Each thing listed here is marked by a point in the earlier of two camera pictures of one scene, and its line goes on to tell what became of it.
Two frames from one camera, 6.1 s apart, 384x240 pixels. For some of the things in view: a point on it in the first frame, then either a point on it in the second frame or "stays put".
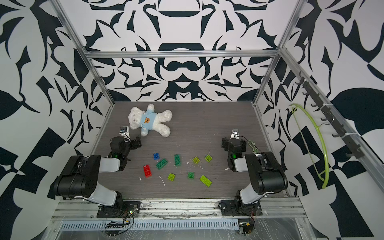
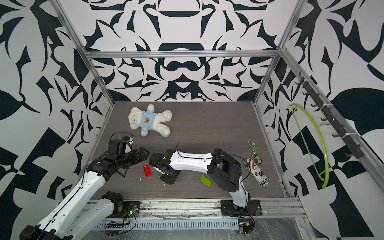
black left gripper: [136, 145] → [139, 158]
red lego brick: [147, 172] stays put
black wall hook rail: [321, 103] stays put
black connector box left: [110, 226] stays put
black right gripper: [226, 144] → [166, 180]
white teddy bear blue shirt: [148, 120] stays put
